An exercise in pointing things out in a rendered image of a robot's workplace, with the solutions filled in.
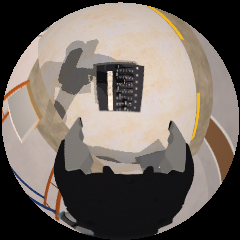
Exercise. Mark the black lighting desk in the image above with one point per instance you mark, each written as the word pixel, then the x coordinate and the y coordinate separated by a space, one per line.
pixel 114 92

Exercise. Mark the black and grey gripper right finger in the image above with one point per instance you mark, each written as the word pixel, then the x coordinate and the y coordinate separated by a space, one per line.
pixel 177 160

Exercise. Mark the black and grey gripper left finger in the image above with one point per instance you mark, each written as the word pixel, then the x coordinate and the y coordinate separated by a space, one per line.
pixel 73 160

